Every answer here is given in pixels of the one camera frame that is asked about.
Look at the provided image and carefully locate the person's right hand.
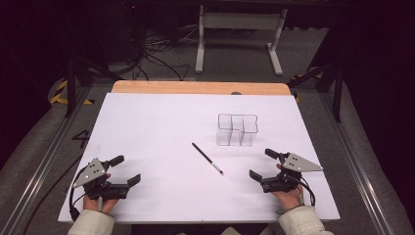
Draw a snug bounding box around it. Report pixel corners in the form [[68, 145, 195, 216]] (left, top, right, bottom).
[[270, 184, 306, 212]]

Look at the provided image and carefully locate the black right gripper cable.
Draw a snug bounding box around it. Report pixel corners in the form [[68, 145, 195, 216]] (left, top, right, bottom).
[[297, 177, 317, 208]]

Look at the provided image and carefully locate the white table cover sheet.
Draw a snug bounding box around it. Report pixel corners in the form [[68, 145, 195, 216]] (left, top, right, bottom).
[[58, 92, 341, 225]]

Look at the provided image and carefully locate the black pen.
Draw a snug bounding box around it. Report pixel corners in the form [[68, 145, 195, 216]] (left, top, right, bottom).
[[191, 142, 225, 176]]

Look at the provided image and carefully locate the tangle of black floor cables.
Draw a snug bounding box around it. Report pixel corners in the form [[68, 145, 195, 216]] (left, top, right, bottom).
[[131, 23, 192, 82]]

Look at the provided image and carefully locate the person's left hand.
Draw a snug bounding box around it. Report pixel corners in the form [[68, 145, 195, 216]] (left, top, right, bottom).
[[82, 194, 120, 214]]

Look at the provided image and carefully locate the long black floor cable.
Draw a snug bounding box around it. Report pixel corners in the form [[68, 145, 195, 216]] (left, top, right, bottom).
[[20, 154, 83, 235]]

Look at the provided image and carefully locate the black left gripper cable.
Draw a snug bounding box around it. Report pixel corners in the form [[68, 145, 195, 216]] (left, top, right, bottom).
[[69, 165, 87, 222]]

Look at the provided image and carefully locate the aluminium floor rail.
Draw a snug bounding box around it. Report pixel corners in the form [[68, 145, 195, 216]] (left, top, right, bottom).
[[0, 86, 94, 235], [317, 91, 396, 235]]

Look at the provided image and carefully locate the clear acrylic organizer box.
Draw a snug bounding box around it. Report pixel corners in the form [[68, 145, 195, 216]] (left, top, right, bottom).
[[215, 113, 259, 147]]

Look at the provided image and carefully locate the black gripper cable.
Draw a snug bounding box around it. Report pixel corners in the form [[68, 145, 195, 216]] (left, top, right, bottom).
[[69, 165, 87, 222], [297, 177, 317, 208]]

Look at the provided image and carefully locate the white metal stand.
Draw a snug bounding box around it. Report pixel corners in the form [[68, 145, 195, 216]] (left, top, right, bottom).
[[194, 4, 289, 77]]

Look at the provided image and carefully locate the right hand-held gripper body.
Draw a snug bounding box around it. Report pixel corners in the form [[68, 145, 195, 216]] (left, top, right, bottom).
[[260, 152, 324, 194]]

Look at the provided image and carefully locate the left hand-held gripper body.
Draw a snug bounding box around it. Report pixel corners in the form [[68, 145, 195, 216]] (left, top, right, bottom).
[[72, 158, 131, 201]]

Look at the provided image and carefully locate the black tripod stand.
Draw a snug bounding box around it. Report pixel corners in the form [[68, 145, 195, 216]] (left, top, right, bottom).
[[64, 55, 125, 118], [287, 61, 345, 123]]

